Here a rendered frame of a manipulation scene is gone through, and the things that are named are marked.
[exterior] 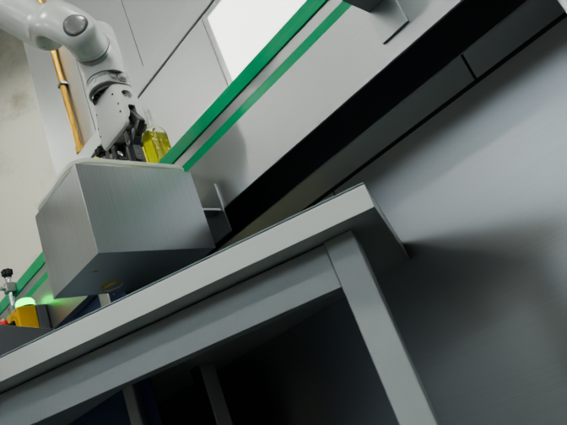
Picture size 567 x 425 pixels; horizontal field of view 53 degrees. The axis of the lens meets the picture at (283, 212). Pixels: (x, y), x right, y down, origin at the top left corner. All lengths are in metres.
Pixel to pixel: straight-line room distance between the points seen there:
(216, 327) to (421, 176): 0.47
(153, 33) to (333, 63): 0.89
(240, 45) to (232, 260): 0.74
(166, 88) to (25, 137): 4.75
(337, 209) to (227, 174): 0.41
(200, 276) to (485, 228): 0.48
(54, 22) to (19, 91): 5.39
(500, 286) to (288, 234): 0.41
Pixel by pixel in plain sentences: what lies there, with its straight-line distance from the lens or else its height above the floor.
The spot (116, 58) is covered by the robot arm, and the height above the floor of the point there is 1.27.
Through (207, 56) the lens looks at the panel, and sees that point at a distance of 1.45.
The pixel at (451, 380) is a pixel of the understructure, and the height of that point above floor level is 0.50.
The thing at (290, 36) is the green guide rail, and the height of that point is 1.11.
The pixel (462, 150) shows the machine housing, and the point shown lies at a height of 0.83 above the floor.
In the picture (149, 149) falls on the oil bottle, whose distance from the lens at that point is 1.33.
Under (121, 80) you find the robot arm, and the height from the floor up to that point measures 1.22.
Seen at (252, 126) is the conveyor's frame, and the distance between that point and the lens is 1.01.
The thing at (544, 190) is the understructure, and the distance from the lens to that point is 0.94.
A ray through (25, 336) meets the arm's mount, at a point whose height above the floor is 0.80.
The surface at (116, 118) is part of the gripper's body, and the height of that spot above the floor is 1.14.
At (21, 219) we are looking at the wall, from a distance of 5.97.
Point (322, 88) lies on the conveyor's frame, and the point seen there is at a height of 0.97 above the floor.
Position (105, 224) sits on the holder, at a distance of 0.90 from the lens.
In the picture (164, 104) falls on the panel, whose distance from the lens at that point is 1.57.
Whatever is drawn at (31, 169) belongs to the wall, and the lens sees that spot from 6.07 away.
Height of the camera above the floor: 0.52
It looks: 20 degrees up
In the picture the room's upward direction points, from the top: 22 degrees counter-clockwise
